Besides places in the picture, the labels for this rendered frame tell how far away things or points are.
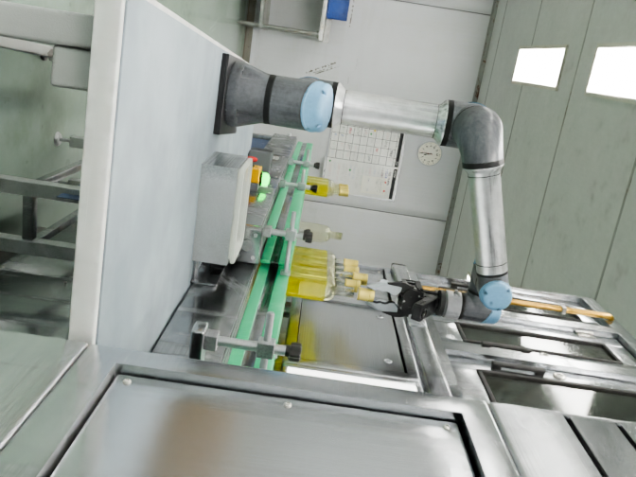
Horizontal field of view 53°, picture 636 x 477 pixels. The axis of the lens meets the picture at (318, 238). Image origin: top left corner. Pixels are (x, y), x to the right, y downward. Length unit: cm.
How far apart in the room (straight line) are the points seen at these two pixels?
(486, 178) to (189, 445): 105
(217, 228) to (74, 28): 68
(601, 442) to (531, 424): 8
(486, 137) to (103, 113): 95
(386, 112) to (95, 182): 96
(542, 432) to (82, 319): 56
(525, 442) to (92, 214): 56
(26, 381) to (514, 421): 54
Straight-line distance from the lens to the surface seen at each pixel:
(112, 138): 79
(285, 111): 148
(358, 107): 161
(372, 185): 766
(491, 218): 155
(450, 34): 763
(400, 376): 159
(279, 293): 150
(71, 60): 85
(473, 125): 153
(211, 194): 139
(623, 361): 220
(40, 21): 86
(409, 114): 162
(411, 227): 785
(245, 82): 149
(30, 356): 79
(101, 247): 81
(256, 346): 99
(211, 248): 142
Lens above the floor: 99
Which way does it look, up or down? 1 degrees up
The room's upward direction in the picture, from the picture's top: 99 degrees clockwise
